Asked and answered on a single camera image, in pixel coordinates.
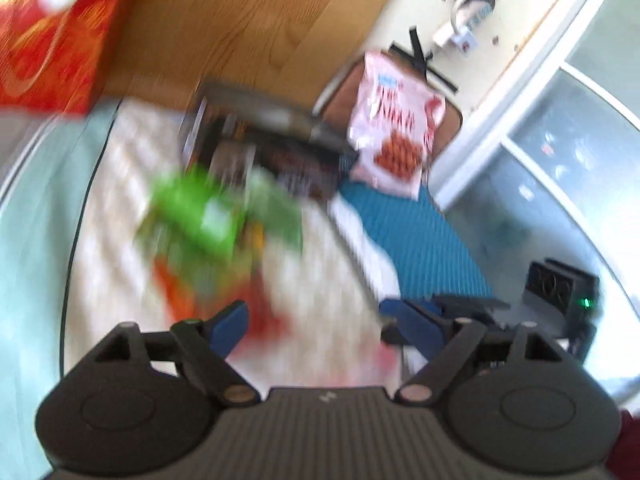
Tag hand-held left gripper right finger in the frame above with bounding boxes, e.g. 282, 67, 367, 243
380, 299, 563, 404

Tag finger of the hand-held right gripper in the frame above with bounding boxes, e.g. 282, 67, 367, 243
432, 296, 511, 318

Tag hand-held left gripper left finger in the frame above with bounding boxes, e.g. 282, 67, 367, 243
95, 301, 262, 407

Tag bright green snack packet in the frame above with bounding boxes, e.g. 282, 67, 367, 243
137, 167, 248, 263

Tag orange red snack packet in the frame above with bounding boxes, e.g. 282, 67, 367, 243
150, 255, 301, 353

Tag teal ribbed mat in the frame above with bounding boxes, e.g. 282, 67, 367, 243
327, 180, 498, 308

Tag dark red clothing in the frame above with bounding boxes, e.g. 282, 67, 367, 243
617, 406, 640, 480

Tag white quilted blanket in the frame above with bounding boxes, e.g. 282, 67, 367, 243
62, 99, 406, 386

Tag white framed glass door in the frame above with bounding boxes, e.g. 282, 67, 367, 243
429, 0, 640, 411

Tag brown padded stool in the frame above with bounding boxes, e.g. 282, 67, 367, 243
314, 56, 464, 173

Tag pink snack bag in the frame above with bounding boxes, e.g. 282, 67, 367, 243
346, 50, 447, 202

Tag pale teal bed sheet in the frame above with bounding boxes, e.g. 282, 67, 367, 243
0, 102, 122, 480

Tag black tape strips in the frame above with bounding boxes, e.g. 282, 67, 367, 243
389, 26, 459, 94

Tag white plug adapter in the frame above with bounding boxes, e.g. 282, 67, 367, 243
431, 0, 497, 57

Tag red cardboard box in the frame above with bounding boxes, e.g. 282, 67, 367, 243
0, 0, 142, 117

